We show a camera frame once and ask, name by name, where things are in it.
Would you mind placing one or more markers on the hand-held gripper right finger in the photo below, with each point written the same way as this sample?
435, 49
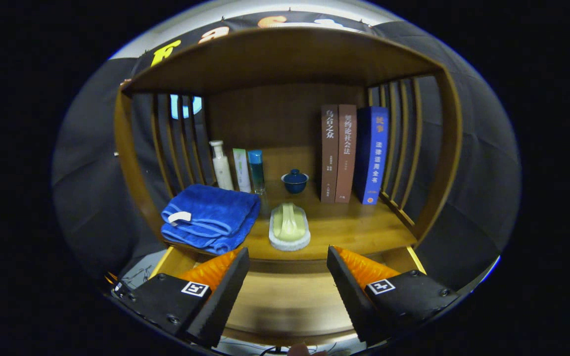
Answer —
352, 296

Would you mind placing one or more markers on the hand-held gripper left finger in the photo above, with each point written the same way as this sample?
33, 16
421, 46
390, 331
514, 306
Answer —
225, 301

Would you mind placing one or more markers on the pale green scrub brush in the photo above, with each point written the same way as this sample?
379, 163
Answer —
289, 227

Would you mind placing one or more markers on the wooden countertop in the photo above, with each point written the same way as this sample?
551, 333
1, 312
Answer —
354, 227

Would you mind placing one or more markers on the wooden cabinet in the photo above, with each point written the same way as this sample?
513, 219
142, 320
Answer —
285, 54

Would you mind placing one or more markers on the folded blue towel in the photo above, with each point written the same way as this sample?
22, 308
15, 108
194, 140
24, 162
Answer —
211, 207

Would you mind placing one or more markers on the blue lidded teacup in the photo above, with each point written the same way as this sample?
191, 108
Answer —
295, 184

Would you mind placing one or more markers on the white pump bottle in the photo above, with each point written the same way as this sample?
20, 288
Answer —
222, 170

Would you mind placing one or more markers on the white green tube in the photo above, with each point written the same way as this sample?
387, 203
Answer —
241, 170

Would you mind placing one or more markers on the teal bottle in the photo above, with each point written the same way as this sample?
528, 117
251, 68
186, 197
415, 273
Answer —
256, 173

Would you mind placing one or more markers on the reddish brown book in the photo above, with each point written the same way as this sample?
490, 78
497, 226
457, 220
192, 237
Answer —
347, 158

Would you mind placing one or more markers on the dark brown book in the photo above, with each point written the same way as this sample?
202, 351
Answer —
329, 158

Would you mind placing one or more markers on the blue book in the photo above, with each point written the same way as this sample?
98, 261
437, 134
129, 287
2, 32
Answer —
376, 153

